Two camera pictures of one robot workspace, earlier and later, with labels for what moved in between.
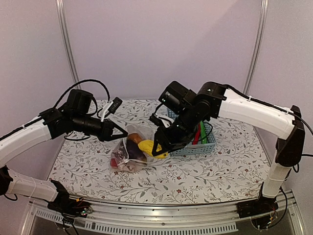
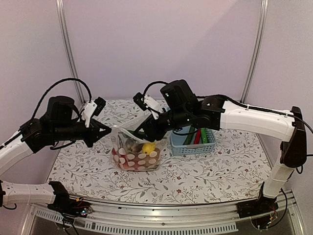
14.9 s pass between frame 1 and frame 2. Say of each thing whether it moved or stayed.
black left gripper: moved
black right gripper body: moved
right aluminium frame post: stayed
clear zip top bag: moved
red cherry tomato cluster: moved
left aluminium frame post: stayed
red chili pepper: stayed
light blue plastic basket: stayed
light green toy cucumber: stayed
